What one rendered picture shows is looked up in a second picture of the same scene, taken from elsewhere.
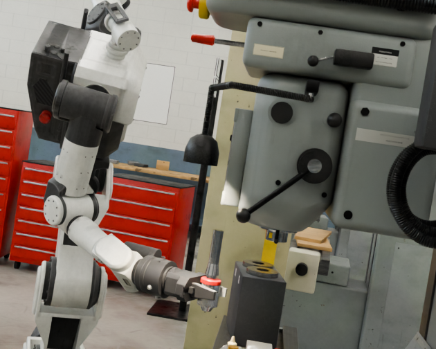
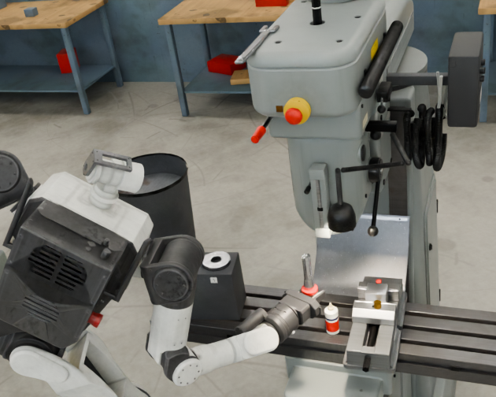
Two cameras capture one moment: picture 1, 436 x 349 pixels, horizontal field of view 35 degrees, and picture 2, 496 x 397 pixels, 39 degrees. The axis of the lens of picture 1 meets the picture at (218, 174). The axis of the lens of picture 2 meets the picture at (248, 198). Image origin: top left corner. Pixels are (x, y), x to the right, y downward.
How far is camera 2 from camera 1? 211 cm
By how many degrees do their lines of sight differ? 72
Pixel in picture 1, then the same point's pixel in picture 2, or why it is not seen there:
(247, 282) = (233, 275)
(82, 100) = (195, 265)
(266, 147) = (360, 180)
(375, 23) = not seen: hidden behind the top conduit
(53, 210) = (192, 371)
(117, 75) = (143, 218)
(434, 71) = (476, 87)
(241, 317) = (237, 299)
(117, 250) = (264, 336)
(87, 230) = (216, 354)
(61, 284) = not seen: outside the picture
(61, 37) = (66, 231)
